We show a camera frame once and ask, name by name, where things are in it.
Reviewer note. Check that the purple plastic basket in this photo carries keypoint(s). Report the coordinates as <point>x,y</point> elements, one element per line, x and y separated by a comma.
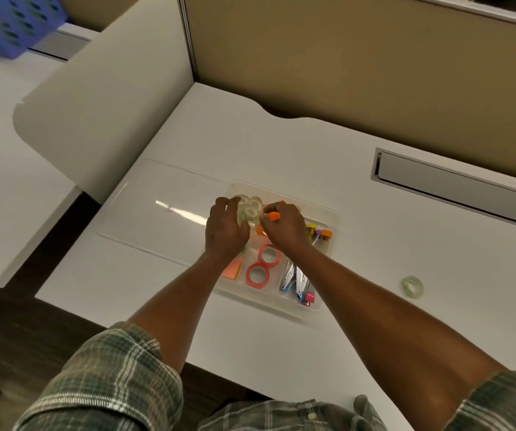
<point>20,26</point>

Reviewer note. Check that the green clear tape roll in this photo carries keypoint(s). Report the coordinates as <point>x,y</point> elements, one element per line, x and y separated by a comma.
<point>242,217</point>
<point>404,288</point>
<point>254,202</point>

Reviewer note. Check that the yellow tube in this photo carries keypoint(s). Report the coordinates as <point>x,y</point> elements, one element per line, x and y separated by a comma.
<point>311,228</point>

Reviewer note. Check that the plain silver stapler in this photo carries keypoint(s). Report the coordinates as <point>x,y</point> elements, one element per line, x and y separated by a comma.
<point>300,284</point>

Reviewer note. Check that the green plaid shirt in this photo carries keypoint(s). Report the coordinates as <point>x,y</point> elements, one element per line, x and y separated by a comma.
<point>105,381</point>

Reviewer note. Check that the pink sticky note pad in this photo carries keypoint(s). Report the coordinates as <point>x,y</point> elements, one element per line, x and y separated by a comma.
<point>233,267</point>

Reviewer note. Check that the person's left forearm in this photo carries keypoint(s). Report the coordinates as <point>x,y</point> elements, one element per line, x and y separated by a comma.
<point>181,305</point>

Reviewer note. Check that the clear plastic lid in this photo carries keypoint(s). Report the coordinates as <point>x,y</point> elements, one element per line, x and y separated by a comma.
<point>159,210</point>

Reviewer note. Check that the person's right hand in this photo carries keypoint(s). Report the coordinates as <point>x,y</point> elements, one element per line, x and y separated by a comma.
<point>287,228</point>

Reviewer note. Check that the pink tape roll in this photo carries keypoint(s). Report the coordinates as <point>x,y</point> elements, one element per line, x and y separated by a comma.
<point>261,256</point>
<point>249,276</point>

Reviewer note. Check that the clear plastic organizer box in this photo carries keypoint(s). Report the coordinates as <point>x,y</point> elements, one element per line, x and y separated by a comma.
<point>325,219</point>

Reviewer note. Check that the clear tube purple cap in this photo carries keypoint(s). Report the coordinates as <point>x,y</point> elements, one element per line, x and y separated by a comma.
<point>318,232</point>

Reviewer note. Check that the person's right forearm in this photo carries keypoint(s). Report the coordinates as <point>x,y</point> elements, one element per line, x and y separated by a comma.
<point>397,336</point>

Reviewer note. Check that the person's left hand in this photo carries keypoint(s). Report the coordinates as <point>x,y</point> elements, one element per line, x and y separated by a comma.
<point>224,231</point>

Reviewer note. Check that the white divider panel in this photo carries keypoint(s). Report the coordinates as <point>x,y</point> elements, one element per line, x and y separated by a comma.
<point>114,98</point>

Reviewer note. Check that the tan partition panel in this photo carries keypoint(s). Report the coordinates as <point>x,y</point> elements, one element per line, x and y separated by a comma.
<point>352,62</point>
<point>101,8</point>

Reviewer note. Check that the white desk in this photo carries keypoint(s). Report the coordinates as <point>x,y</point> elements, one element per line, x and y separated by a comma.
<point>11,184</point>
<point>262,143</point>

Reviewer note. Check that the clear tube orange cap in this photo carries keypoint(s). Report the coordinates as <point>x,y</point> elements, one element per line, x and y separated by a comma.
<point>326,234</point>

